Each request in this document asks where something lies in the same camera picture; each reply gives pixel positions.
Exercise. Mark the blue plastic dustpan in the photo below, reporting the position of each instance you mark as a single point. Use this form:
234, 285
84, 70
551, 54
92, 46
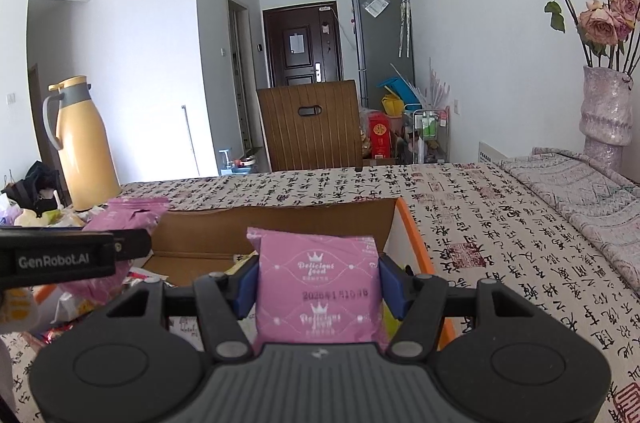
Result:
398, 86

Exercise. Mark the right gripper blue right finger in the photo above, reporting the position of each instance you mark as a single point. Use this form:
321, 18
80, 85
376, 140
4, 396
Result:
396, 287

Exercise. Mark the yellow thermos jug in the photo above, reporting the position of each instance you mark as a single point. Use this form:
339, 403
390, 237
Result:
76, 131

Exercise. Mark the pink textured vase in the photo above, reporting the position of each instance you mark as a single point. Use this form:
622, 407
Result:
606, 115

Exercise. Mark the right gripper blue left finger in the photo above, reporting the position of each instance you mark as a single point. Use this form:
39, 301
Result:
246, 281

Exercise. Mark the patterned fabric runner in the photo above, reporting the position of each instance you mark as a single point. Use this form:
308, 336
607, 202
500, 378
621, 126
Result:
597, 201

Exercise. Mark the black bag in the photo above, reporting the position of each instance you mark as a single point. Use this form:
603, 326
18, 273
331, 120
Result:
35, 190

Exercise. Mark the brown woven chair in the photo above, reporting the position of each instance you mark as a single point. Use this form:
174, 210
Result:
311, 126

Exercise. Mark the red cardboard pumpkin box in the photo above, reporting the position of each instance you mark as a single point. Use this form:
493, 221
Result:
186, 245

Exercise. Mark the cream fabric flower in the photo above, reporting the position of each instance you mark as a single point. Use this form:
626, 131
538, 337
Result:
30, 219

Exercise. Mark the wire storage rack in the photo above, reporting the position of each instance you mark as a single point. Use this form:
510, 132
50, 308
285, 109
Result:
427, 136

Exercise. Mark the red gift box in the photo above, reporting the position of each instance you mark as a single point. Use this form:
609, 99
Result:
379, 133

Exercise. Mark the dark brown entrance door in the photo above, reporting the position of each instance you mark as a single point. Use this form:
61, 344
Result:
303, 44

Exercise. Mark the pink snack bag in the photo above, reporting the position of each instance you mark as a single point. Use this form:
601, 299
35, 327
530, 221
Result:
317, 289
131, 221

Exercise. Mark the grey refrigerator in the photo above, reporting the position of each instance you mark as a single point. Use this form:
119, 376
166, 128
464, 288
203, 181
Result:
384, 46

